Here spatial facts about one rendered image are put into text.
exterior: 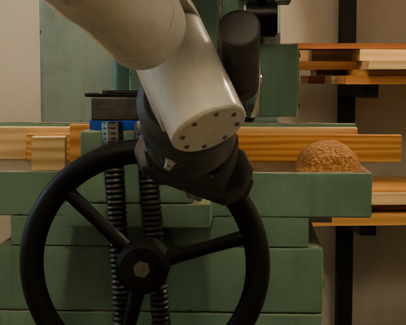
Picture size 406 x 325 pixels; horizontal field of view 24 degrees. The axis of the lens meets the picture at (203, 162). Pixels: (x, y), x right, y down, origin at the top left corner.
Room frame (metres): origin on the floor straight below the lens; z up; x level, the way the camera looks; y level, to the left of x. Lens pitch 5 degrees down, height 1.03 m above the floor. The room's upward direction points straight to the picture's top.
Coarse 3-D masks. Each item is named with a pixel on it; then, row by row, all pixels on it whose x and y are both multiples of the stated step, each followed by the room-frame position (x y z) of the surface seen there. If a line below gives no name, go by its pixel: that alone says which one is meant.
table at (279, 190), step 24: (0, 168) 1.28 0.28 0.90; (24, 168) 1.28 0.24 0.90; (264, 168) 1.28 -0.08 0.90; (288, 168) 1.28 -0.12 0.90; (0, 192) 1.25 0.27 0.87; (24, 192) 1.25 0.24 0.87; (264, 192) 1.23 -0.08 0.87; (288, 192) 1.23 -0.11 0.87; (312, 192) 1.23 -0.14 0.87; (336, 192) 1.23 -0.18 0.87; (360, 192) 1.23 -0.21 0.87; (72, 216) 1.15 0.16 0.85; (168, 216) 1.14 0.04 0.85; (192, 216) 1.14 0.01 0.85; (216, 216) 1.24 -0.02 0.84; (264, 216) 1.23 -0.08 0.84; (288, 216) 1.23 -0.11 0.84; (312, 216) 1.23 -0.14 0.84; (336, 216) 1.23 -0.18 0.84; (360, 216) 1.23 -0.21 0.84
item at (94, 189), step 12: (84, 132) 1.15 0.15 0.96; (96, 132) 1.15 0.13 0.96; (132, 132) 1.15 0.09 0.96; (84, 144) 1.15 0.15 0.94; (96, 144) 1.15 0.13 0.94; (132, 168) 1.15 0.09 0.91; (96, 180) 1.15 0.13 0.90; (132, 180) 1.15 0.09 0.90; (84, 192) 1.15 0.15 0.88; (96, 192) 1.15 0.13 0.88; (132, 192) 1.15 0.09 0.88; (168, 192) 1.14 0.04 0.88; (180, 192) 1.14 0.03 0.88
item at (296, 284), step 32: (0, 256) 1.25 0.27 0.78; (64, 256) 1.25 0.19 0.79; (96, 256) 1.24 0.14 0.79; (224, 256) 1.24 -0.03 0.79; (288, 256) 1.23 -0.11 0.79; (320, 256) 1.23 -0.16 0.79; (0, 288) 1.25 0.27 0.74; (64, 288) 1.25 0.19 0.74; (96, 288) 1.24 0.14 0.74; (192, 288) 1.24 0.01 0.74; (224, 288) 1.24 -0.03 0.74; (288, 288) 1.23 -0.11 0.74; (320, 288) 1.23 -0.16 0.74
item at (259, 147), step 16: (240, 144) 1.39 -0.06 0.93; (256, 144) 1.39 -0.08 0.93; (272, 144) 1.39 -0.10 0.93; (288, 144) 1.39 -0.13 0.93; (304, 144) 1.39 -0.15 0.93; (352, 144) 1.38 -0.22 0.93; (368, 144) 1.38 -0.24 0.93; (384, 144) 1.38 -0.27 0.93; (400, 144) 1.38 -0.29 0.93; (256, 160) 1.39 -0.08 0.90; (272, 160) 1.39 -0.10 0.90; (288, 160) 1.39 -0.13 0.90; (368, 160) 1.38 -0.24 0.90; (384, 160) 1.38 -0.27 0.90; (400, 160) 1.38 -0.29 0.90
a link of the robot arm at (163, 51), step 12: (180, 0) 0.77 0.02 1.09; (180, 12) 0.70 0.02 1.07; (192, 12) 0.79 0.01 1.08; (180, 24) 0.70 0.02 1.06; (168, 36) 0.68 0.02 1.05; (180, 36) 0.70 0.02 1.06; (156, 48) 0.68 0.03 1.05; (168, 48) 0.69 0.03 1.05; (120, 60) 0.70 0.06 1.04; (132, 60) 0.69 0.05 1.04; (144, 60) 0.69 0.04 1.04; (156, 60) 0.69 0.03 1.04
